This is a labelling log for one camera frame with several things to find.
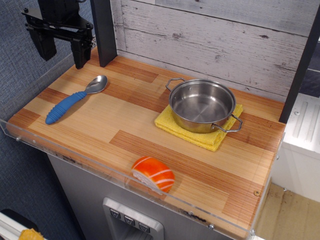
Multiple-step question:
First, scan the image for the yellow object bottom left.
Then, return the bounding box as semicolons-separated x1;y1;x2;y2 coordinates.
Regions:
18;228;45;240

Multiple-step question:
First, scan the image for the grey toy fridge cabinet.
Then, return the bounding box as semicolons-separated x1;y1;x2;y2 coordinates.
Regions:
48;155;229;240

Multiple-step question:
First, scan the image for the yellow folded cloth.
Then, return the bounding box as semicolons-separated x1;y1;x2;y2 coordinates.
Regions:
154;103;244;153

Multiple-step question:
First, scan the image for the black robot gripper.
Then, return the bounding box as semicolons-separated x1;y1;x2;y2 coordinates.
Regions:
22;0;93;70

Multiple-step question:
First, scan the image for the clear acrylic table guard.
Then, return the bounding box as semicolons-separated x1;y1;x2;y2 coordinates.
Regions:
2;50;285;240

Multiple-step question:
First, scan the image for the blue handled metal spoon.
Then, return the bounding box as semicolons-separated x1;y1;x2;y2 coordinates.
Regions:
45;75;108;125

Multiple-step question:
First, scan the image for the black right vertical post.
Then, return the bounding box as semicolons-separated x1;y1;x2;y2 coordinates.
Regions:
278;0;320;124

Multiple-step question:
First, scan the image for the silver steel pot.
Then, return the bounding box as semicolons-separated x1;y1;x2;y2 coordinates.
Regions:
165;77;243;134

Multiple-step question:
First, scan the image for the orange salmon sushi toy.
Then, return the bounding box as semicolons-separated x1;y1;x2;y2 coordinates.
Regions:
131;156;175;193

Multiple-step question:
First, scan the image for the white appliance at right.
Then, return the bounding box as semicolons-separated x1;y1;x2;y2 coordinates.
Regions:
271;93;320;202

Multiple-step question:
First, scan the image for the silver dispenser button panel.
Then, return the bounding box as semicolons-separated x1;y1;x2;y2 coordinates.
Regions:
102;197;165;240

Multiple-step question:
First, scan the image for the black vertical post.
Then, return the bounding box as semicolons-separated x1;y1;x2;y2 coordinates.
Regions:
278;0;320;124
90;0;118;68

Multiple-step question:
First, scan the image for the black left vertical post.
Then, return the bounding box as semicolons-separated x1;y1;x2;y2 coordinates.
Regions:
90;0;118;68

